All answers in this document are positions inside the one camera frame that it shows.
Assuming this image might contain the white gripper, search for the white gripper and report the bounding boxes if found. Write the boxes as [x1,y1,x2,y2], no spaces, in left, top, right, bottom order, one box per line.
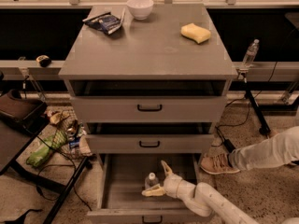
[141,161,183,198]

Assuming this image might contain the clear plastic water bottle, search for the clear plastic water bottle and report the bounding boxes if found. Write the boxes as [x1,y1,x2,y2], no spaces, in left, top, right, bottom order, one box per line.
[145,173,159,189]

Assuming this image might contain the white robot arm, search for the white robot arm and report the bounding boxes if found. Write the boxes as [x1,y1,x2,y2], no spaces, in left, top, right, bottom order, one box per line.
[142,161,259,224]

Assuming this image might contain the bottom grey drawer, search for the bottom grey drawer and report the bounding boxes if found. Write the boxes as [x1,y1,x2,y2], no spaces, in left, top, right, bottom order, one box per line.
[87,153,212,224]

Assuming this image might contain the grey drawer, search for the grey drawer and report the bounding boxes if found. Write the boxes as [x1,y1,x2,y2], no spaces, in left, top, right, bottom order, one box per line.
[87,153,212,224]
[86,123,213,154]
[70,80,226,123]

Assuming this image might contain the middle grey drawer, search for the middle grey drawer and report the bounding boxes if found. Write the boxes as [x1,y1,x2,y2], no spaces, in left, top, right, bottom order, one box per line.
[86,123,213,154]

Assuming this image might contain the grey drawer cabinet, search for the grey drawer cabinet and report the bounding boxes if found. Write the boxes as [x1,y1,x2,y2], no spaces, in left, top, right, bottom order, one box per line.
[58,3,238,156]

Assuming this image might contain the top grey drawer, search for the top grey drawer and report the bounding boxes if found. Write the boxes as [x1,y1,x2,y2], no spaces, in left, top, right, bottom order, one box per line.
[70,80,226,123]

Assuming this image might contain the clear bottle on ledge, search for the clear bottle on ledge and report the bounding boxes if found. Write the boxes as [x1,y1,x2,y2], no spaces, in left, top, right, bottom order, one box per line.
[242,39,260,68]

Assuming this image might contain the tan sneaker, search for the tan sneaker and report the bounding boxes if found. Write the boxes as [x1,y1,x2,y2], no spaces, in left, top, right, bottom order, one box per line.
[201,154,239,175]

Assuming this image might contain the black power adapter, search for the black power adapter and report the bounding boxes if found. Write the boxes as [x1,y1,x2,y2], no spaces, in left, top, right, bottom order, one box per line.
[223,139,235,153]

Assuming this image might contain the black tripod stand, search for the black tripod stand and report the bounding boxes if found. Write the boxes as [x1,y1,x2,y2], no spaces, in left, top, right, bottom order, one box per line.
[237,68,271,137]

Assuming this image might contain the person leg grey trousers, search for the person leg grey trousers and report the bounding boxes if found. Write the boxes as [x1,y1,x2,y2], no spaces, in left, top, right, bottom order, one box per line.
[228,126,299,171]

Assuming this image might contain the green snack bag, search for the green snack bag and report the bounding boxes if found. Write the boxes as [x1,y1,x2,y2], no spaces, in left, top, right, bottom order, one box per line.
[26,131,67,168]

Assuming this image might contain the yellow sponge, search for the yellow sponge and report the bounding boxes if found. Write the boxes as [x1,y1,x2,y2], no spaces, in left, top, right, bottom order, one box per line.
[180,23,211,44]

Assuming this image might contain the blue snack bag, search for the blue snack bag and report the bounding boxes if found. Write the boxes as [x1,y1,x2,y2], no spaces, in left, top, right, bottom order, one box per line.
[83,9,125,35]

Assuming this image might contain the white ceramic bowl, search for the white ceramic bowl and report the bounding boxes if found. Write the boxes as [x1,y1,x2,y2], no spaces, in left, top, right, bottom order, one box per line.
[126,0,154,20]

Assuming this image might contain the wire mesh basket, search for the wire mesh basket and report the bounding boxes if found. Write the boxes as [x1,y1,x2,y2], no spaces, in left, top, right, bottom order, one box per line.
[47,108,92,160]

